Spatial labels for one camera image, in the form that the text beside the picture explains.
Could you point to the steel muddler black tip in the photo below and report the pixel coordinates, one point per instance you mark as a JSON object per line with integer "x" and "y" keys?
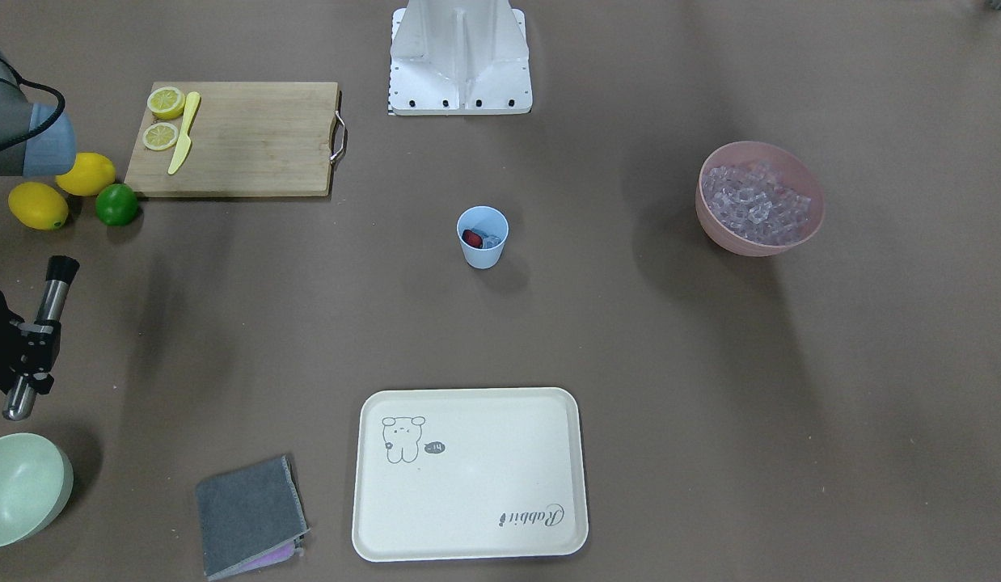
{"x": 61, "y": 271}

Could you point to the red strawberry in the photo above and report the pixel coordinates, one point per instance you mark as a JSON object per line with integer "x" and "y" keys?
{"x": 471, "y": 238}

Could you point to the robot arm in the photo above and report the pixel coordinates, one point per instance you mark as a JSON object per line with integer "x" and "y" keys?
{"x": 36, "y": 139}

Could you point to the light blue plastic cup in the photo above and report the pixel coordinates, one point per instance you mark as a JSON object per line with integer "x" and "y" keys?
{"x": 482, "y": 232}

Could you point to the pink bowl of ice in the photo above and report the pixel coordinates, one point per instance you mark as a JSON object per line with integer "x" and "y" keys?
{"x": 755, "y": 198}

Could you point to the mint green bowl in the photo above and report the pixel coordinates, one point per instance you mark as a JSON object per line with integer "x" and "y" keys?
{"x": 36, "y": 480}

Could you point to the whole yellow lemon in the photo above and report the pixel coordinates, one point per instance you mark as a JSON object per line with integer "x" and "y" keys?
{"x": 89, "y": 174}
{"x": 38, "y": 206}

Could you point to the green lime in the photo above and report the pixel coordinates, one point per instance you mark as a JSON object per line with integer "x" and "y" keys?
{"x": 116, "y": 205}

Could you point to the yellow plastic knife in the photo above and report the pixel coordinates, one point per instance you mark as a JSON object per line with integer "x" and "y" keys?
{"x": 184, "y": 143}

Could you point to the lemon half lower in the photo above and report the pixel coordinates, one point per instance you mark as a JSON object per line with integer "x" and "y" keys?
{"x": 160, "y": 136}

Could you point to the lemon half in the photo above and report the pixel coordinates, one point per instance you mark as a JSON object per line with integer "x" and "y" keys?
{"x": 166, "y": 103}
{"x": 160, "y": 136}

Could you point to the grey folded cloth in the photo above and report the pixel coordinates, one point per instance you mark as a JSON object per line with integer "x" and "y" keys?
{"x": 249, "y": 518}

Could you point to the lemon half upper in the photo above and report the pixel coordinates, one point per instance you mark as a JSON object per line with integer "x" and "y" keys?
{"x": 166, "y": 103}

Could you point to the wooden cutting board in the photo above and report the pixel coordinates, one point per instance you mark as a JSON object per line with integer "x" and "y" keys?
{"x": 250, "y": 139}

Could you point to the cream rabbit tray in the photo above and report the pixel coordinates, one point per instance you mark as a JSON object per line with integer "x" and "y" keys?
{"x": 469, "y": 473}

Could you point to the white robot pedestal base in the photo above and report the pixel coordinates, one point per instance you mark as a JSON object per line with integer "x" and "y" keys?
{"x": 459, "y": 58}

